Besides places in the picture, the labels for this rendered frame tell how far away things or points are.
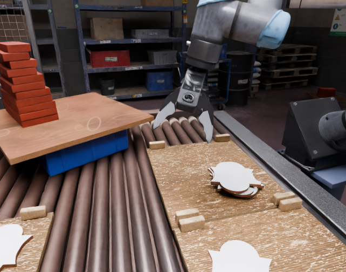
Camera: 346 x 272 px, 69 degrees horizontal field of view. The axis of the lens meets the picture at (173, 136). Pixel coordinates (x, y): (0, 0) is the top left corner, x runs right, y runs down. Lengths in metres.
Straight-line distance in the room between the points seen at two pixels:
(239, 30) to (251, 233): 0.45
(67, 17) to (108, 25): 0.86
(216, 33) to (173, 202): 0.43
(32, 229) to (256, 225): 0.53
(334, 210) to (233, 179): 0.28
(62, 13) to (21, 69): 4.26
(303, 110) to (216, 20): 0.62
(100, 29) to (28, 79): 3.70
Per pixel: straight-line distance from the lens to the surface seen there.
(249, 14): 0.58
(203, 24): 0.58
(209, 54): 0.58
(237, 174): 0.75
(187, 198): 0.71
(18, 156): 0.81
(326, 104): 1.18
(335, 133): 1.07
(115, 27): 4.70
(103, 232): 0.67
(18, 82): 0.98
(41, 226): 0.70
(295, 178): 0.91
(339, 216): 0.81
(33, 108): 1.01
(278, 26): 0.58
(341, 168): 1.15
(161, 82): 4.94
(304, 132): 1.05
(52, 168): 0.89
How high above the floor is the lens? 1.38
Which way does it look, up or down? 25 degrees down
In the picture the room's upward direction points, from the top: straight up
